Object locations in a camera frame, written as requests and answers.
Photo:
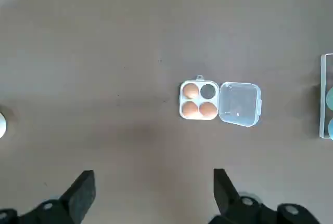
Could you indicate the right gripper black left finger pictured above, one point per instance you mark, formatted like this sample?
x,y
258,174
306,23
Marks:
x,y
75,203

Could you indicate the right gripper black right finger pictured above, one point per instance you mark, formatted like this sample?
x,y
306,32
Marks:
x,y
226,198

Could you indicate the white bowl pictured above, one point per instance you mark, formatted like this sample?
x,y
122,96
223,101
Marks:
x,y
1,125

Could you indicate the brown egg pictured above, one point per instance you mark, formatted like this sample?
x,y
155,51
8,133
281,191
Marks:
x,y
189,108
207,109
190,90

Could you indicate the clear plastic egg carton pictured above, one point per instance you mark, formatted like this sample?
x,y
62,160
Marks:
x,y
239,104

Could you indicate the light blue cup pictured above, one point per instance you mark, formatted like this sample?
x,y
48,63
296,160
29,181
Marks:
x,y
331,129

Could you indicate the clear cup rack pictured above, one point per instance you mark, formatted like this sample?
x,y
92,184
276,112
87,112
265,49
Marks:
x,y
322,91

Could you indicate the teal green cup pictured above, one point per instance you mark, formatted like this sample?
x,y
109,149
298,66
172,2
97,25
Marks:
x,y
331,98

